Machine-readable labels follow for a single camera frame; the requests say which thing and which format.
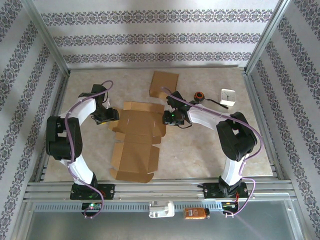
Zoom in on aluminium frame post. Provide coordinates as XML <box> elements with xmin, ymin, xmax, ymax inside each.
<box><xmin>21</xmin><ymin>0</ymin><xmax>71</xmax><ymax>76</ymax></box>
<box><xmin>244</xmin><ymin>0</ymin><xmax>293</xmax><ymax>76</ymax></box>

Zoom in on orange black tape measure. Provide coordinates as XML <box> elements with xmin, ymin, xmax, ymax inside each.
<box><xmin>194</xmin><ymin>91</ymin><xmax>230</xmax><ymax>110</ymax></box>

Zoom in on small black controller board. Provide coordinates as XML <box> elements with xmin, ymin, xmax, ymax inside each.
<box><xmin>81</xmin><ymin>202</ymin><xmax>103</xmax><ymax>211</ymax></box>
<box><xmin>221</xmin><ymin>200</ymin><xmax>240</xmax><ymax>210</ymax></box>

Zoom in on orange battery pack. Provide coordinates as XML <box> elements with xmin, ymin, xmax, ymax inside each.
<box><xmin>183</xmin><ymin>207</ymin><xmax>210</xmax><ymax>220</ymax></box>

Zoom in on brown cardboard box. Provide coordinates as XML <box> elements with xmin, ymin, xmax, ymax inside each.
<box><xmin>149</xmin><ymin>70</ymin><xmax>180</xmax><ymax>100</ymax></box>
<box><xmin>108</xmin><ymin>101</ymin><xmax>167</xmax><ymax>185</ymax></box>

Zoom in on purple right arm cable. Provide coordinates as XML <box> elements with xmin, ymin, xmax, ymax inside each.
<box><xmin>161</xmin><ymin>86</ymin><xmax>264</xmax><ymax>218</ymax></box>

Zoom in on white plastic bracket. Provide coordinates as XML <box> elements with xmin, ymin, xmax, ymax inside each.
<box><xmin>148</xmin><ymin>200</ymin><xmax>175</xmax><ymax>219</ymax></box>

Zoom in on aluminium side rail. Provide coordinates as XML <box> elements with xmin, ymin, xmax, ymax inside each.
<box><xmin>243</xmin><ymin>72</ymin><xmax>285</xmax><ymax>180</ymax></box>
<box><xmin>33</xmin><ymin>72</ymin><xmax>72</xmax><ymax>182</ymax></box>

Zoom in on aluminium mounting rail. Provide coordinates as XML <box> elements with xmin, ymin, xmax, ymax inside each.
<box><xmin>23</xmin><ymin>177</ymin><xmax>297</xmax><ymax>202</ymax></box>

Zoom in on white square alarm clock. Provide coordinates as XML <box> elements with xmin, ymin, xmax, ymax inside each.
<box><xmin>219</xmin><ymin>88</ymin><xmax>238</xmax><ymax>108</ymax></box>

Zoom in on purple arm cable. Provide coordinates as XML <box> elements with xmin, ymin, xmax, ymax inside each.
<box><xmin>64</xmin><ymin>79</ymin><xmax>114</xmax><ymax>220</ymax></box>
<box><xmin>161</xmin><ymin>86</ymin><xmax>264</xmax><ymax>218</ymax></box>

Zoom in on grey metal tray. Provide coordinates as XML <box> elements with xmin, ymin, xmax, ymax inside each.
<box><xmin>23</xmin><ymin>199</ymin><xmax>306</xmax><ymax>240</ymax></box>

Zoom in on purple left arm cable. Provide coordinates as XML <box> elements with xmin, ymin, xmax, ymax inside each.
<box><xmin>64</xmin><ymin>79</ymin><xmax>114</xmax><ymax>220</ymax></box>

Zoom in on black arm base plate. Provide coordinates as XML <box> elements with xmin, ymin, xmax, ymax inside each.
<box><xmin>69</xmin><ymin>183</ymin><xmax>116</xmax><ymax>201</ymax></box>
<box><xmin>202</xmin><ymin>181</ymin><xmax>250</xmax><ymax>200</ymax></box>

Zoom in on grey slotted cable duct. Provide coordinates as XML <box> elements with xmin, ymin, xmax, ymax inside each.
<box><xmin>33</xmin><ymin>201</ymin><xmax>223</xmax><ymax>212</ymax></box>

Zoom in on aluminium back rail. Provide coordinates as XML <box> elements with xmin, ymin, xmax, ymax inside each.
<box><xmin>68</xmin><ymin>64</ymin><xmax>247</xmax><ymax>71</ymax></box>

